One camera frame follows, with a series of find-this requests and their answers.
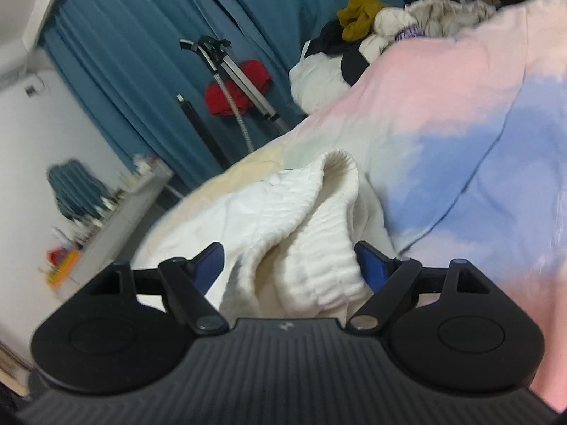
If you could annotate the pastel tie-dye blanket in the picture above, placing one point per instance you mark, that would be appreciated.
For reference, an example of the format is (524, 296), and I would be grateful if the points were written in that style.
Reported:
(443, 97)

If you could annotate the white desk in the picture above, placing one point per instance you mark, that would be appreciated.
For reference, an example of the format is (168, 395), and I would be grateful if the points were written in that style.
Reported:
(128, 212)

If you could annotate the red cloth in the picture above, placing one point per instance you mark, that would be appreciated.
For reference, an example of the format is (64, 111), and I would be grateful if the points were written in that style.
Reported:
(221, 102)

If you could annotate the black pole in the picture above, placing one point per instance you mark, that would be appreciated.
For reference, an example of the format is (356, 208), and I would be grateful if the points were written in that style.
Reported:
(203, 133)

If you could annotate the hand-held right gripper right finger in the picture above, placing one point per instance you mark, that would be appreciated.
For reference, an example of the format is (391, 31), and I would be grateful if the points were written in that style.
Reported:
(370, 261)

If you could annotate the grey white jacket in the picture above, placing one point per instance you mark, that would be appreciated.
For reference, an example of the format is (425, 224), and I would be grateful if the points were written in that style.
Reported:
(443, 15)

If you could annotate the cluster of small bottles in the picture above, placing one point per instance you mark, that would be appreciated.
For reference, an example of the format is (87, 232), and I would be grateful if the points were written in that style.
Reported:
(102, 206)

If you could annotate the orange box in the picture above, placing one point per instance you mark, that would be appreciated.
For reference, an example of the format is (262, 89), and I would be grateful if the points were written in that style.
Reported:
(66, 270)

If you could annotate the teal cloth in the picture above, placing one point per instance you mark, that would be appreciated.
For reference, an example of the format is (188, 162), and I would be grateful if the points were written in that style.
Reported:
(75, 186)

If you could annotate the blue curtain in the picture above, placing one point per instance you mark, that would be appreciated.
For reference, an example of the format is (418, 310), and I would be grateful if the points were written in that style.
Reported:
(133, 53)

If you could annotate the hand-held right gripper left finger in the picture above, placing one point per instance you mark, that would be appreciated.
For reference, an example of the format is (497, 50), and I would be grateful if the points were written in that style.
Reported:
(212, 259)

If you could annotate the white knit sweater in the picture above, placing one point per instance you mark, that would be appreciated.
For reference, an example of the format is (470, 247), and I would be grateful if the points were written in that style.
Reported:
(288, 230)

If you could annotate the white cloth bundle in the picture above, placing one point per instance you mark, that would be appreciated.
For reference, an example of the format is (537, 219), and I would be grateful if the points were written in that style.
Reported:
(314, 84)

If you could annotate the mustard yellow cloth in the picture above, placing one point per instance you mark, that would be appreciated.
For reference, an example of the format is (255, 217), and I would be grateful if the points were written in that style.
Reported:
(359, 13)

